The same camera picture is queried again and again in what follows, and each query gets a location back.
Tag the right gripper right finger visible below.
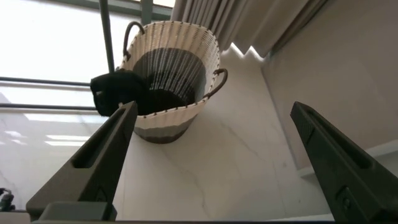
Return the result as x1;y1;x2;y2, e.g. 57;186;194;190
290;101;398;222

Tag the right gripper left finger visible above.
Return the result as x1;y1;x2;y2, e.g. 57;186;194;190
25;101;139;222

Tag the black clothes rack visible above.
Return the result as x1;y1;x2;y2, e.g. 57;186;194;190
0;0;115;112

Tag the white laundry basket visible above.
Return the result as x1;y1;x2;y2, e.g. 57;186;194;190
119;20;229;144

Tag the black garment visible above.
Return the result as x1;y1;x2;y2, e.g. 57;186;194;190
90;68;187;118

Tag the window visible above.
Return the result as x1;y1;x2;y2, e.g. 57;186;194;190
46;0;175;26

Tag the beige curtain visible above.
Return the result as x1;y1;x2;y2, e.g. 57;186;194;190
170;0;329;58

